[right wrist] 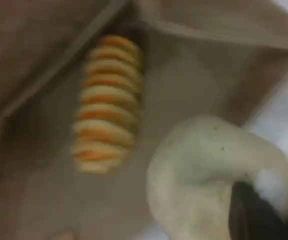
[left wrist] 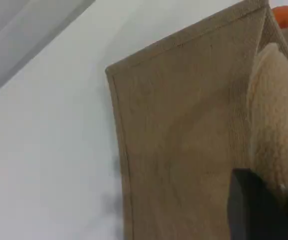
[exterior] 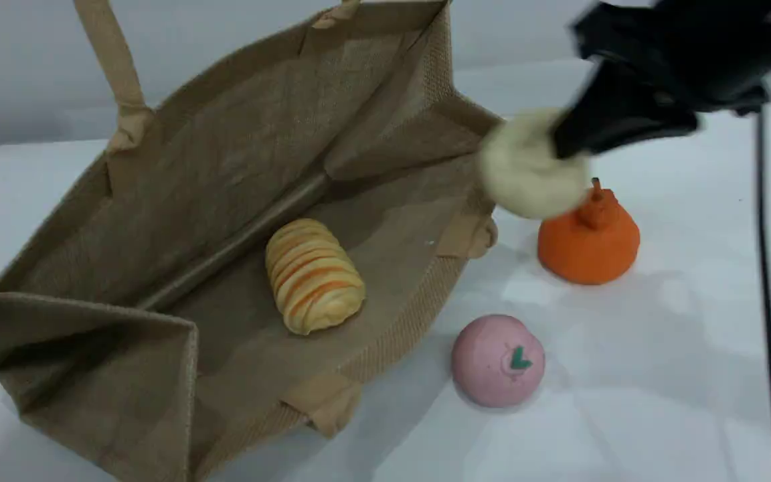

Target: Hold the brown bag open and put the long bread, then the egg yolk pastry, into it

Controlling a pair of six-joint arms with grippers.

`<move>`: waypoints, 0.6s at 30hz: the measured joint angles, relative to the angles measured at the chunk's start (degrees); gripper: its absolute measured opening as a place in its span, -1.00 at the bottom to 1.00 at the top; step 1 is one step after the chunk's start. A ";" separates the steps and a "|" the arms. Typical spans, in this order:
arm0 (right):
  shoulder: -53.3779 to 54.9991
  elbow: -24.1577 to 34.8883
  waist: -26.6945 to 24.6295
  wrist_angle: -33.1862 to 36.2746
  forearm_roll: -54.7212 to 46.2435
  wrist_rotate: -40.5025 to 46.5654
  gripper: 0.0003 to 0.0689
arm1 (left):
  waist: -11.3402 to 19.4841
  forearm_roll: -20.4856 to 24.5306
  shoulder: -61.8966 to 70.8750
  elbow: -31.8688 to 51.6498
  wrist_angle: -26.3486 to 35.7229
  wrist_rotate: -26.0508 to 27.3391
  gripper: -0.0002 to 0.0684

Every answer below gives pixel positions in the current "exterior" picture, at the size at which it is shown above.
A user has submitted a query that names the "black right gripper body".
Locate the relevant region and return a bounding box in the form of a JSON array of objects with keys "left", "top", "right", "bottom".
[{"left": 570, "top": 0, "right": 771, "bottom": 114}]

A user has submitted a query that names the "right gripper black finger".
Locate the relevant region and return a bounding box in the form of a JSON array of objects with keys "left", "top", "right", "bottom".
[{"left": 551, "top": 60, "right": 699, "bottom": 160}]

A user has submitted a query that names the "brown jute tote bag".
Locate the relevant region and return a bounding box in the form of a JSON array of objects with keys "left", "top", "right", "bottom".
[{"left": 0, "top": 0, "right": 503, "bottom": 482}]

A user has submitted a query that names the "pink peach shaped bun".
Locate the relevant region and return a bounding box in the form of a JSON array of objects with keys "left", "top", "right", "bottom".
[{"left": 451, "top": 315, "right": 547, "bottom": 409}]

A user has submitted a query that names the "orange persimmon shaped pastry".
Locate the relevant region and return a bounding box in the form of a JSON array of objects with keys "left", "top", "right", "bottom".
[{"left": 537, "top": 177, "right": 641, "bottom": 287}]

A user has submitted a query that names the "cream egg yolk pastry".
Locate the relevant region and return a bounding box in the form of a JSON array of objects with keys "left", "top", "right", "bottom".
[{"left": 478, "top": 109, "right": 590, "bottom": 220}]

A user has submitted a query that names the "long striped bread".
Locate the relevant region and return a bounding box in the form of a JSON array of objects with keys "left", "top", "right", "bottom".
[{"left": 265, "top": 218, "right": 366, "bottom": 335}]

